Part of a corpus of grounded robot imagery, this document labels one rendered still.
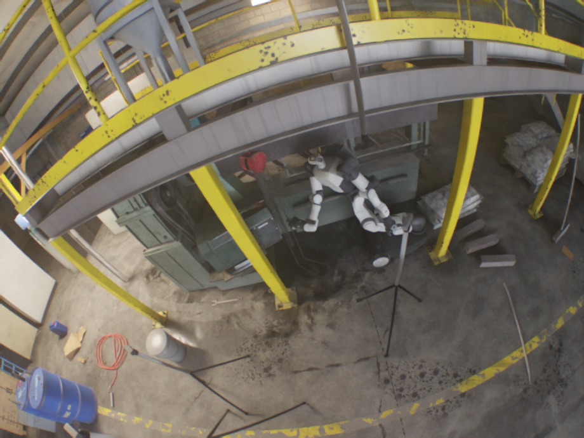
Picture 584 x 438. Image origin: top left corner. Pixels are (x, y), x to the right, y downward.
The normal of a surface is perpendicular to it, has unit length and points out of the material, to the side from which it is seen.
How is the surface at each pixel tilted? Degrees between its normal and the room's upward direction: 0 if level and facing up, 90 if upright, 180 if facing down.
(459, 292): 0
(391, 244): 0
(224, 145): 90
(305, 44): 90
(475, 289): 0
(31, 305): 90
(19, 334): 90
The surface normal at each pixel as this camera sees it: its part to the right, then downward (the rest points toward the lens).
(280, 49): 0.12, 0.69
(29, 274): 0.96, -0.27
